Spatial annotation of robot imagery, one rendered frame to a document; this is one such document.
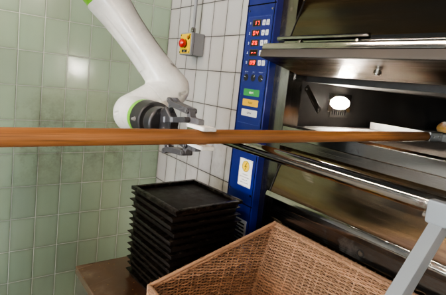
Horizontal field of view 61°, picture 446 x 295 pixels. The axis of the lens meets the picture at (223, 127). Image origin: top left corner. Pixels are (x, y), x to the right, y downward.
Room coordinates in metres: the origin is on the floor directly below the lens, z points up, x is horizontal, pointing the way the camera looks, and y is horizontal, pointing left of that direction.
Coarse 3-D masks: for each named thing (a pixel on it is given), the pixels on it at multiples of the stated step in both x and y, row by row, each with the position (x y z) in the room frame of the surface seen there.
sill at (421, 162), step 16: (288, 128) 1.30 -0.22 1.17; (304, 128) 1.30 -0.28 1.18; (320, 144) 1.19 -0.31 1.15; (336, 144) 1.14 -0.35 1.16; (352, 144) 1.09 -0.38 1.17; (368, 144) 1.06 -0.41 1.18; (384, 160) 1.01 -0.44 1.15; (400, 160) 0.98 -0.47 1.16; (416, 160) 0.94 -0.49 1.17; (432, 160) 0.91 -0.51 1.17
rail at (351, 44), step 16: (272, 48) 1.20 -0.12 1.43; (288, 48) 1.14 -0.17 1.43; (304, 48) 1.09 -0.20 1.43; (320, 48) 1.05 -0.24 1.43; (336, 48) 1.00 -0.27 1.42; (352, 48) 0.96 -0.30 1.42; (368, 48) 0.93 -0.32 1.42; (384, 48) 0.90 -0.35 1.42; (400, 48) 0.87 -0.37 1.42; (416, 48) 0.84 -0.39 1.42; (432, 48) 0.81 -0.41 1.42
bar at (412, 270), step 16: (192, 128) 1.09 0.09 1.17; (224, 144) 0.97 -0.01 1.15; (240, 144) 0.91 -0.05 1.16; (256, 144) 0.88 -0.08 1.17; (272, 160) 0.83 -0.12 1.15; (288, 160) 0.78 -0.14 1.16; (304, 160) 0.75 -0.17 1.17; (320, 176) 0.72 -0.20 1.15; (336, 176) 0.69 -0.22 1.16; (352, 176) 0.66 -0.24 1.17; (368, 176) 0.65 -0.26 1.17; (368, 192) 0.64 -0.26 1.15; (384, 192) 0.61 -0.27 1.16; (400, 192) 0.59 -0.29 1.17; (416, 192) 0.58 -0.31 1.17; (416, 208) 0.57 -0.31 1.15; (432, 208) 0.54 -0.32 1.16; (432, 224) 0.54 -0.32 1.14; (432, 240) 0.52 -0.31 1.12; (416, 256) 0.51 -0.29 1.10; (432, 256) 0.52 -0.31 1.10; (400, 272) 0.50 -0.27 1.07; (416, 272) 0.49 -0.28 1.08; (400, 288) 0.48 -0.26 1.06
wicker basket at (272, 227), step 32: (224, 256) 1.14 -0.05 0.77; (256, 256) 1.22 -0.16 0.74; (288, 256) 1.18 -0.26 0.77; (320, 256) 1.10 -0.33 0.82; (160, 288) 1.01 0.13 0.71; (192, 288) 1.08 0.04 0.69; (224, 288) 1.16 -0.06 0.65; (256, 288) 1.22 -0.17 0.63; (288, 288) 1.13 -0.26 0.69; (320, 288) 1.05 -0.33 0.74; (352, 288) 0.98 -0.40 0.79; (384, 288) 0.93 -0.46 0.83
